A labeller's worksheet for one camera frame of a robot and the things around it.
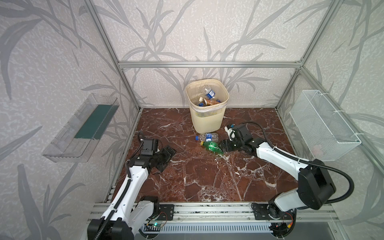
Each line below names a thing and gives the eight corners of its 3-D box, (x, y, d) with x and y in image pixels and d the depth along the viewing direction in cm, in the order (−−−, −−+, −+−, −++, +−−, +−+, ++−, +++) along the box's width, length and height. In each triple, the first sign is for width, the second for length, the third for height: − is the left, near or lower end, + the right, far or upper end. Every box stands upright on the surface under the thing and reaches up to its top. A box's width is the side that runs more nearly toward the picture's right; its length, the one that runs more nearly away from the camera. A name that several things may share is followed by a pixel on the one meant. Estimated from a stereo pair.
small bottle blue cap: (195, 142, 101) (195, 139, 98) (195, 136, 104) (195, 133, 102) (218, 142, 101) (219, 139, 98) (218, 136, 104) (218, 133, 102)
